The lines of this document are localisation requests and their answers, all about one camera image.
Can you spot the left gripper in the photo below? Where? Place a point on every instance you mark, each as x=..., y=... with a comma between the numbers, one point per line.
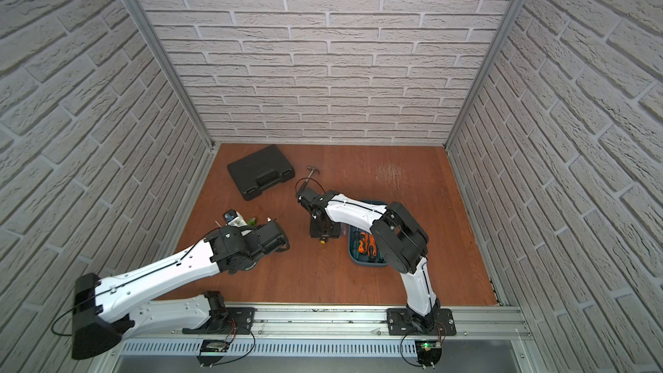
x=248, y=225

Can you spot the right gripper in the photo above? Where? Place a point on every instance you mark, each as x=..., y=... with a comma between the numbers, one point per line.
x=334, y=233

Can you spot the teal storage tray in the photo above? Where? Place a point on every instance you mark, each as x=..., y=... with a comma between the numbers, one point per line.
x=363, y=259

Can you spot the small orange black screwdriver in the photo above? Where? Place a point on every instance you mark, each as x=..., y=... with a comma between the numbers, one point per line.
x=363, y=243

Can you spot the large orange black screwdriver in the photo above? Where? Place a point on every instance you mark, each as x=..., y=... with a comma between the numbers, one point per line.
x=372, y=249

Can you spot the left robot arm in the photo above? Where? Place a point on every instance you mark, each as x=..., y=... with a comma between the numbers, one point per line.
x=107, y=310

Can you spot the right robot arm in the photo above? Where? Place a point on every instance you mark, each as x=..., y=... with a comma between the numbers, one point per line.
x=398, y=237

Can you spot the small claw hammer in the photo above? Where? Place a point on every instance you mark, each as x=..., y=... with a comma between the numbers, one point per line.
x=312, y=170

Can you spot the black plastic tool case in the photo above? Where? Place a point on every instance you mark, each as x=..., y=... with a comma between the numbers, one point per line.
x=260, y=171

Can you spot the left controller board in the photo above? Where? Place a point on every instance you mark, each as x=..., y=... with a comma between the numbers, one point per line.
x=212, y=352

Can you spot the controller board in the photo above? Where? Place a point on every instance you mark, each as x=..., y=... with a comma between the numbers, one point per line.
x=212, y=352
x=428, y=353

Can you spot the right controller board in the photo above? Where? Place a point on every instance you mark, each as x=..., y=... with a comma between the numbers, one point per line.
x=428, y=353

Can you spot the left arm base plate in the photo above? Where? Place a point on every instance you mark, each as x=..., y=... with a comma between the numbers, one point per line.
x=225, y=321

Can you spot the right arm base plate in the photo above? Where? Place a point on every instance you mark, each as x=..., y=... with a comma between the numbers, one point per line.
x=404, y=321

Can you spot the aluminium front rail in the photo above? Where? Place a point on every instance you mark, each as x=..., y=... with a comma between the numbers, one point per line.
x=318, y=321

